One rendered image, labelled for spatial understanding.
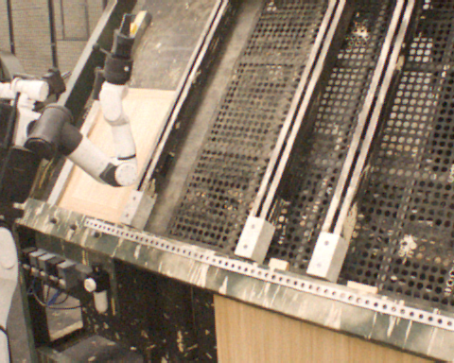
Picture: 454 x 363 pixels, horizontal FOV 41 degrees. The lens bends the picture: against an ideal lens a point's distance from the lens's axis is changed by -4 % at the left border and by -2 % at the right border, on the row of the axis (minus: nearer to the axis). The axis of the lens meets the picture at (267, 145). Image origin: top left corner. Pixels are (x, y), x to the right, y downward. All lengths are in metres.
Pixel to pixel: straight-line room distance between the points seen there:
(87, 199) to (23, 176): 0.49
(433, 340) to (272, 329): 0.76
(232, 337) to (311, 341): 0.36
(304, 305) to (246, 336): 0.57
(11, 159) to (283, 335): 1.06
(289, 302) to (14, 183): 0.95
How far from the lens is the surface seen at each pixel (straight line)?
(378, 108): 1.90
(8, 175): 2.08
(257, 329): 2.26
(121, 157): 2.09
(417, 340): 1.63
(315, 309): 1.76
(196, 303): 2.45
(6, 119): 2.07
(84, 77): 2.97
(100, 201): 2.48
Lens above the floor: 1.65
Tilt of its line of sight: 12 degrees down
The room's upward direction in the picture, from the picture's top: 2 degrees counter-clockwise
